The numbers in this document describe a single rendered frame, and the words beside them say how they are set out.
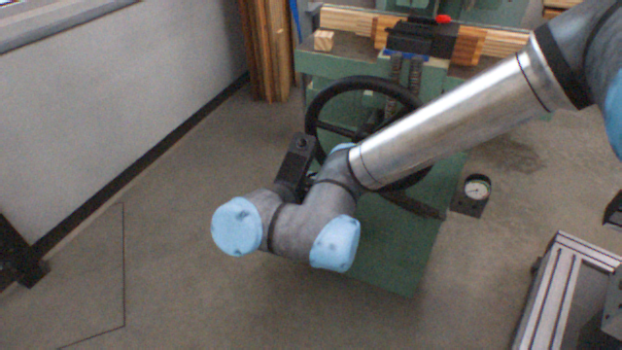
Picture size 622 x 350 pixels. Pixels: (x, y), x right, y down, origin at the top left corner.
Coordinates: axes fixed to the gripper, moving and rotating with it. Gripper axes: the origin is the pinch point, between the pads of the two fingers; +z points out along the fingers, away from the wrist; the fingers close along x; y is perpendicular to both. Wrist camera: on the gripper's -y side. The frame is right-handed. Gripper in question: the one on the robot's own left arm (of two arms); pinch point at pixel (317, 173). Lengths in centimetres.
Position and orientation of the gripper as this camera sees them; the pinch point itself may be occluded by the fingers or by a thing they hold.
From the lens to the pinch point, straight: 78.8
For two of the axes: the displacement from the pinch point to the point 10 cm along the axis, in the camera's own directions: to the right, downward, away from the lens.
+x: 9.2, 2.6, -3.0
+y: -1.9, 9.5, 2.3
